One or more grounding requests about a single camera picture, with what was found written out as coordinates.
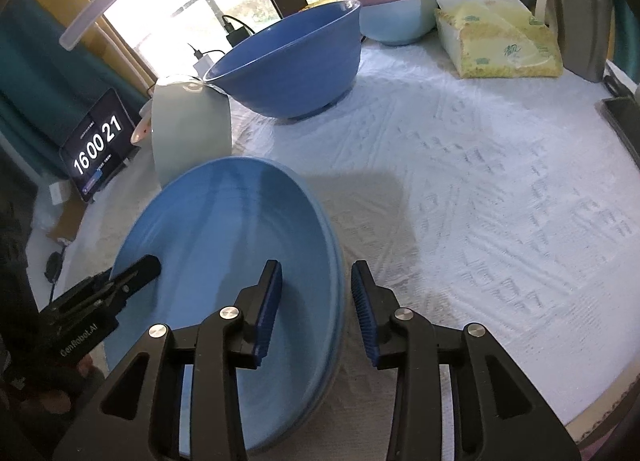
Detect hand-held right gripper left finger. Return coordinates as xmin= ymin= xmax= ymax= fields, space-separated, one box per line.
xmin=52 ymin=259 xmax=284 ymax=461

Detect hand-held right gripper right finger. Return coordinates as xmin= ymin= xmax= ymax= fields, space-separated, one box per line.
xmin=350 ymin=259 xmax=583 ymax=461

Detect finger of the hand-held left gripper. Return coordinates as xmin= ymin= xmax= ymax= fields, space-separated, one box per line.
xmin=92 ymin=255 xmax=162 ymax=306

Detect blue plate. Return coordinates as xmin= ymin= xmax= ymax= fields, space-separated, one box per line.
xmin=105 ymin=157 xmax=337 ymax=457
xmin=250 ymin=158 xmax=347 ymax=457

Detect pink strawberry bowl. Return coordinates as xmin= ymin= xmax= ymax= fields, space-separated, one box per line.
xmin=130 ymin=108 xmax=154 ymax=146

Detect beige bowl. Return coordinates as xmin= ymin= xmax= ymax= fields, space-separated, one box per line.
xmin=151 ymin=75 xmax=233 ymax=188

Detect person's left hand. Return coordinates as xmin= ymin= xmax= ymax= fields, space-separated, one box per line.
xmin=27 ymin=353 xmax=108 ymax=417

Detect cardboard box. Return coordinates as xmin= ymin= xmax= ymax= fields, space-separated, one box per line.
xmin=47 ymin=211 xmax=86 ymax=244

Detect small white box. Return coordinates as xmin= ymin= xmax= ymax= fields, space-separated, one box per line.
xmin=49 ymin=181 xmax=73 ymax=206

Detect tablet with clock display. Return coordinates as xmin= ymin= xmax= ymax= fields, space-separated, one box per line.
xmin=59 ymin=87 xmax=141 ymax=202

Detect teal curtain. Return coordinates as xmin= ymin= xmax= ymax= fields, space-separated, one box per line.
xmin=0 ymin=0 xmax=131 ymax=176

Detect large blue bowl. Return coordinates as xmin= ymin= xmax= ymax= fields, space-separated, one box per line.
xmin=202 ymin=0 xmax=362 ymax=119

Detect black power adapter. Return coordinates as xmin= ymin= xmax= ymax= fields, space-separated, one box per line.
xmin=226 ymin=23 xmax=252 ymax=48

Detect light blue bowl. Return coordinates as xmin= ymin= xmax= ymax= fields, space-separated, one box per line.
xmin=359 ymin=0 xmax=438 ymax=46

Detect yellow tissue pack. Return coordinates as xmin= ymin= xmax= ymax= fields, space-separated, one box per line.
xmin=424 ymin=0 xmax=565 ymax=79

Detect black smartphone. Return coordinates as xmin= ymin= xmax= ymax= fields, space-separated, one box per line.
xmin=600 ymin=97 xmax=640 ymax=162

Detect black scissors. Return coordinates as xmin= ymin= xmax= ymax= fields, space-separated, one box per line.
xmin=602 ymin=75 xmax=631 ymax=98

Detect stainless steel tumbler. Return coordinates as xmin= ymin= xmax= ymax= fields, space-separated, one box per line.
xmin=532 ymin=0 xmax=616 ymax=84

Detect black charger cable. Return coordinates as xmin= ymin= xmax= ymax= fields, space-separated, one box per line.
xmin=187 ymin=43 xmax=228 ymax=59

